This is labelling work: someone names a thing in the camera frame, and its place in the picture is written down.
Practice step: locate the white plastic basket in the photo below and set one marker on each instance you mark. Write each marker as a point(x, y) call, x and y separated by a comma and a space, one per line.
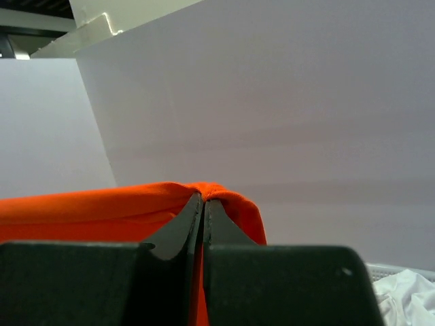
point(379, 271)

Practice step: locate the orange t shirt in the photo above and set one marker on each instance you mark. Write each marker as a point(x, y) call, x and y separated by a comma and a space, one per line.
point(74, 258)

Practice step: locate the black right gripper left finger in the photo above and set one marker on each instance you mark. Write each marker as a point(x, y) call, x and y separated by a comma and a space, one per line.
point(177, 239)

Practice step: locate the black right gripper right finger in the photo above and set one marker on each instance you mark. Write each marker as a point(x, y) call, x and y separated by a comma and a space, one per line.
point(220, 229)

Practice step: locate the white t shirt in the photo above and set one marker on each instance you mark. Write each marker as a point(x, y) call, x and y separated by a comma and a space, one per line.
point(405, 298)

